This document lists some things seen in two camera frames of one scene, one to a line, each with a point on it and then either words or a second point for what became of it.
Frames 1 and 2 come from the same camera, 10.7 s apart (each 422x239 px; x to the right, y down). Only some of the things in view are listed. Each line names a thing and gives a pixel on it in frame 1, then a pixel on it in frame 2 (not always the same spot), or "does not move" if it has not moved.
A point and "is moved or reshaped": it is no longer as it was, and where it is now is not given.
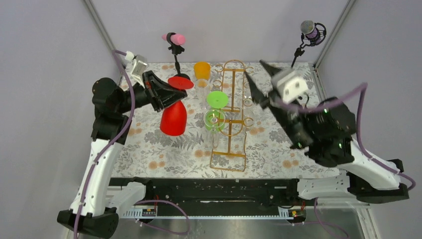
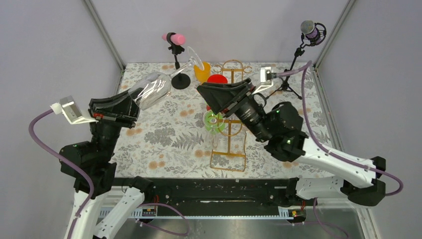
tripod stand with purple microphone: (313, 34) does not move
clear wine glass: (202, 89) is moved or reshaped
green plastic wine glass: (214, 117) does not move
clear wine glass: (213, 119) does not move
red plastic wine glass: (173, 118) -> (216, 78)
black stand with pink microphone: (176, 40) does not move
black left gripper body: (148, 89) -> (123, 116)
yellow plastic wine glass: (202, 70) does not move
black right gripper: (275, 102) -> (239, 97)
